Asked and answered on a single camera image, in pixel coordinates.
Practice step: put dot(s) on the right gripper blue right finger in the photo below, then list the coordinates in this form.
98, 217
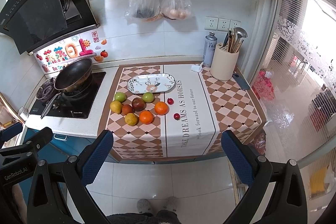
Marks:
287, 203

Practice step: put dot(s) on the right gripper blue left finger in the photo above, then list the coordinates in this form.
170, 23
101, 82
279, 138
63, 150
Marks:
46, 203

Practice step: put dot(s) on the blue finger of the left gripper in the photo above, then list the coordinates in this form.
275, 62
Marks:
11, 132
30, 147

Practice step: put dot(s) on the yellow lemon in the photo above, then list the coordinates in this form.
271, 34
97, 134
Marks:
116, 107

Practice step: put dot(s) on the green apple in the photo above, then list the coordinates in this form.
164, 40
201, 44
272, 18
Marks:
120, 96
148, 97

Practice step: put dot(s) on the dark reddish orange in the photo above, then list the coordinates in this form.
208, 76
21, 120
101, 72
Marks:
126, 109

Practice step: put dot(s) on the yellow-green speckled citrus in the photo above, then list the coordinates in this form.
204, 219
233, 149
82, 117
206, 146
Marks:
131, 119

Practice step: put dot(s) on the dark red apple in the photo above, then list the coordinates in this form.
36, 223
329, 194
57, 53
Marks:
138, 104

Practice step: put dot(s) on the bright orange front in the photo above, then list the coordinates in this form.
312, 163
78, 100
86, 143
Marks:
146, 117

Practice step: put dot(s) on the bright orange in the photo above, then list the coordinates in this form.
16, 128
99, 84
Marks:
146, 117
161, 108

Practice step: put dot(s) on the black gas stove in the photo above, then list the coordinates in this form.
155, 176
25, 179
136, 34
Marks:
76, 104

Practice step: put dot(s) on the black frying pan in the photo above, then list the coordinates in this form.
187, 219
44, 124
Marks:
69, 79

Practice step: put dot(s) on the grey slippers feet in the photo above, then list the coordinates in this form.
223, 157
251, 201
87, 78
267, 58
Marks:
154, 206

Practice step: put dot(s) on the checkered table mat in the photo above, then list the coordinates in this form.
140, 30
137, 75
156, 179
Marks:
207, 108

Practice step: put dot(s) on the red patterned bag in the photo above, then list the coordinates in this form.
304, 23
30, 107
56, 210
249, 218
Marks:
263, 87

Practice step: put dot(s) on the oval decorated ceramic plate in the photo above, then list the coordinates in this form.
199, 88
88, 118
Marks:
153, 83

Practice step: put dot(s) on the upper cherry tomato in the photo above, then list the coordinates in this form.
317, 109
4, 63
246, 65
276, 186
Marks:
170, 101

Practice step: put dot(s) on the cherry tomato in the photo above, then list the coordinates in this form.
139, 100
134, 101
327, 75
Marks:
170, 101
177, 116

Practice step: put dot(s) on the black range hood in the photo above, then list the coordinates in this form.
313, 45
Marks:
35, 24

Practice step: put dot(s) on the lower cherry tomato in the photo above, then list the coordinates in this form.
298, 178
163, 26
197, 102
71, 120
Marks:
177, 116

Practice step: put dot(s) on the beige utensil holder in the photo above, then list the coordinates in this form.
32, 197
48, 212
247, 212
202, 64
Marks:
223, 64

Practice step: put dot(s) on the white folded cloth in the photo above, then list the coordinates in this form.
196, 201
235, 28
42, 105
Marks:
197, 68

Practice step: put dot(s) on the metal ladle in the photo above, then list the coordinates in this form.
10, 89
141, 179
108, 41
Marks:
239, 34

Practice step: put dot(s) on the grey spray can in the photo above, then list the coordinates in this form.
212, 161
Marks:
209, 49

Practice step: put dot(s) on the plastic bag with eggs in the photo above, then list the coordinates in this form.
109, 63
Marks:
176, 9

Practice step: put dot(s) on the colourful wall sticker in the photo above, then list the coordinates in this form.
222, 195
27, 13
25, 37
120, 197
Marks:
85, 45

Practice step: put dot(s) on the white wall socket strip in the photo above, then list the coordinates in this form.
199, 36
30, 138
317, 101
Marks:
220, 24

